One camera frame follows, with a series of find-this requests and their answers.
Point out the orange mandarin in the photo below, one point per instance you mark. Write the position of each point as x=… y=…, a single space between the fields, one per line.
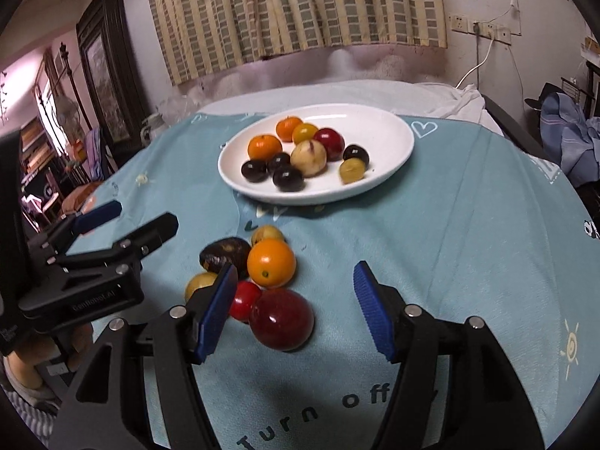
x=288 y=127
x=265 y=146

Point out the brown cushion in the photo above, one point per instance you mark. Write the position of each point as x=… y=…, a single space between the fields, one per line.
x=79 y=194

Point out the dark purple plum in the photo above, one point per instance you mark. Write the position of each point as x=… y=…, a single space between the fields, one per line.
x=288 y=178
x=279 y=161
x=254 y=170
x=355 y=153

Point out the white jug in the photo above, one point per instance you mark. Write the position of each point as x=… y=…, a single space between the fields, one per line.
x=152 y=129

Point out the black cap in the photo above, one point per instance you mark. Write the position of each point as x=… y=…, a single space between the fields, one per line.
x=546 y=93

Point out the printed teal blanket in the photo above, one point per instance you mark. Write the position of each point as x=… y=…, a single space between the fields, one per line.
x=445 y=243

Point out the person's left forearm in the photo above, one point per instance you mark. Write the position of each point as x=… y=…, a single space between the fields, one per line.
x=26 y=424

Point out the smooth orange citrus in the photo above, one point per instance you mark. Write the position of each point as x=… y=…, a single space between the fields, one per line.
x=271 y=262

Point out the checked beige curtain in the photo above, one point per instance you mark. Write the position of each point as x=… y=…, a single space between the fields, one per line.
x=290 y=9

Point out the yellow-orange citrus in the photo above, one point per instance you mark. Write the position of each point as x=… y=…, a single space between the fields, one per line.
x=305 y=133

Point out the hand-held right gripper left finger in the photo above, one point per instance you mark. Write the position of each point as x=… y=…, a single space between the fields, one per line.
x=218 y=311

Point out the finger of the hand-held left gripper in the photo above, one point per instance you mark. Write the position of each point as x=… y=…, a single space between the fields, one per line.
x=150 y=232
x=101 y=213

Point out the dark framed painting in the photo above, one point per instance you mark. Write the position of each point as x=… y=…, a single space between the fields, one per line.
x=105 y=70

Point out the purple cloth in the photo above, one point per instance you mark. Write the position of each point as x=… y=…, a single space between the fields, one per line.
x=93 y=143

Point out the white bedsheet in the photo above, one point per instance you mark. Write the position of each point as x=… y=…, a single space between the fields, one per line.
x=422 y=98

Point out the person's left hand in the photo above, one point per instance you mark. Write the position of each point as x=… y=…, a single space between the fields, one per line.
x=28 y=365

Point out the striped pepino melon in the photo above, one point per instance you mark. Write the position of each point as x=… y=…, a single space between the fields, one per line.
x=308 y=157

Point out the black bed frame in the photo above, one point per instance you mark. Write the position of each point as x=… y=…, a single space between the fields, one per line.
x=511 y=126

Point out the large dark red apple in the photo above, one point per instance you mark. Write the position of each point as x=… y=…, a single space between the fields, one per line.
x=281 y=319

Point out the white wall socket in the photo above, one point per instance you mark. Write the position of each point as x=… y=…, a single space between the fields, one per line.
x=483 y=30
x=503 y=36
x=457 y=23

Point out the blue clothing pile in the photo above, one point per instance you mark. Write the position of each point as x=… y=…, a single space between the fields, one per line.
x=567 y=140

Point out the small yellow plum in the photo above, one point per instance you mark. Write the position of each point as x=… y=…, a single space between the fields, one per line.
x=267 y=234

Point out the small red plum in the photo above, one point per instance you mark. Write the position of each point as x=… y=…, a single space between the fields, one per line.
x=244 y=300

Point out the dark wooden coat stand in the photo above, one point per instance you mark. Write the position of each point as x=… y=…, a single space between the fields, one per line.
x=63 y=54

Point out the yellow-green plum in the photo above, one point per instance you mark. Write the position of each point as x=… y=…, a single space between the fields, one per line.
x=352 y=170

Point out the white oval plate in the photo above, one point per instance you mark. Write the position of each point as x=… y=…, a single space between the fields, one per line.
x=386 y=140

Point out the yellow spotted plum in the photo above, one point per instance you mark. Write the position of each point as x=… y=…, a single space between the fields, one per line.
x=200 y=285

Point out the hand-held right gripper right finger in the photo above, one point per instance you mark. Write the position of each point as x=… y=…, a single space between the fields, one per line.
x=375 y=314

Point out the dark wrinkled passion fruit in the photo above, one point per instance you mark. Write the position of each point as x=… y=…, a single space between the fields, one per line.
x=226 y=255

